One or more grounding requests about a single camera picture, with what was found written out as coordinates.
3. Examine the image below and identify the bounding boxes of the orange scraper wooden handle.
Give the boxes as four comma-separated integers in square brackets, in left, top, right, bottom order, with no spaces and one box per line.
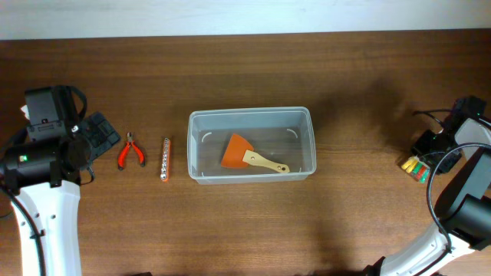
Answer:
[221,133,290,173]

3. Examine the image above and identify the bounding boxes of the clear plastic container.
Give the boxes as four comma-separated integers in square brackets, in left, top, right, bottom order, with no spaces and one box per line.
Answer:
[187,107,317,185]

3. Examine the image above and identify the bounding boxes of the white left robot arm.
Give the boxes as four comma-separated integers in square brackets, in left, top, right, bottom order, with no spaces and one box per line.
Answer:
[1,112,120,275]

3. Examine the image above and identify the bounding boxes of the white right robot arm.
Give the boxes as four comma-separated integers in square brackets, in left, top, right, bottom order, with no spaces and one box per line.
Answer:
[362,116,490,275]

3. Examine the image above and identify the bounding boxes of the orange handled pliers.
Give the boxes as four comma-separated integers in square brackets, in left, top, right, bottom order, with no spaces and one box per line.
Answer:
[117,131,147,171]

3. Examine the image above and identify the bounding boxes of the orange socket bit rail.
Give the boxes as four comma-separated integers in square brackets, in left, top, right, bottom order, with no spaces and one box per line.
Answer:
[160,137,171,182]

